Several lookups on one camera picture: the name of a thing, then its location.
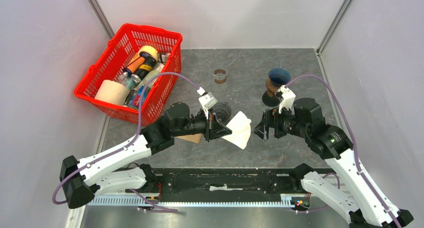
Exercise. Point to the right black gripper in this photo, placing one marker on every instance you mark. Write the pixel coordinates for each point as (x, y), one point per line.
(271, 118)

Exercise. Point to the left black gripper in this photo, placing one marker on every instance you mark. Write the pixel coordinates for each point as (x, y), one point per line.
(212, 125)

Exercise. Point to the white paper coffee filter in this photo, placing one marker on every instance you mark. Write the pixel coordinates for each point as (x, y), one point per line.
(240, 126)

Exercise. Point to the brown wooden ring holder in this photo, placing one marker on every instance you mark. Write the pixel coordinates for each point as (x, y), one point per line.
(271, 87)

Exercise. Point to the blue ribbed dripper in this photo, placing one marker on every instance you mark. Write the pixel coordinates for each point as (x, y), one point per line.
(279, 76)

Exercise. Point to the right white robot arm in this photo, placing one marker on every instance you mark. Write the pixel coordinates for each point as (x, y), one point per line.
(366, 206)

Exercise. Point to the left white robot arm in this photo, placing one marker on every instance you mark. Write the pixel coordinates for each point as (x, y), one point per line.
(84, 179)

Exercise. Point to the grey transparent dripper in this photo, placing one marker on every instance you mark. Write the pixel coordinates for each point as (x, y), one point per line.
(222, 107)

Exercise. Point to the brown paper coffee filter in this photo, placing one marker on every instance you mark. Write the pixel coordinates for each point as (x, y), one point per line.
(196, 138)

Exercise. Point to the black red carafe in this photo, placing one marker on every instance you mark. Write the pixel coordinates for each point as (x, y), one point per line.
(270, 100)

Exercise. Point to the small glass with brown band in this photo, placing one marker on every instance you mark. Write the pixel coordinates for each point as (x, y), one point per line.
(220, 75)

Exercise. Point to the clear plastic bottle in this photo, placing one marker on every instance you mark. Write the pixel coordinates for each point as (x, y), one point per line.
(157, 69)

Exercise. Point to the orange black bottle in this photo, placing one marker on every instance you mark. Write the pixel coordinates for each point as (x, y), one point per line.
(136, 62)

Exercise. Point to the yellow tape roll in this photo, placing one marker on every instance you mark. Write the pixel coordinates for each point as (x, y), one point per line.
(147, 51)

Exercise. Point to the red plastic basket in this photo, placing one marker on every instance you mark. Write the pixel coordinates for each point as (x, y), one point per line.
(120, 50)

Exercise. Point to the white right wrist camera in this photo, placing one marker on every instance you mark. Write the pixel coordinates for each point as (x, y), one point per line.
(286, 98)

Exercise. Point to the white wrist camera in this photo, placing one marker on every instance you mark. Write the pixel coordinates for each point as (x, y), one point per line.
(207, 100)
(286, 98)

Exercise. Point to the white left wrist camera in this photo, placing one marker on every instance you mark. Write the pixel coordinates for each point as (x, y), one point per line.
(207, 100)

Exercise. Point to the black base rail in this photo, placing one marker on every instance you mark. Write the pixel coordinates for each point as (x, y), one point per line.
(220, 184)

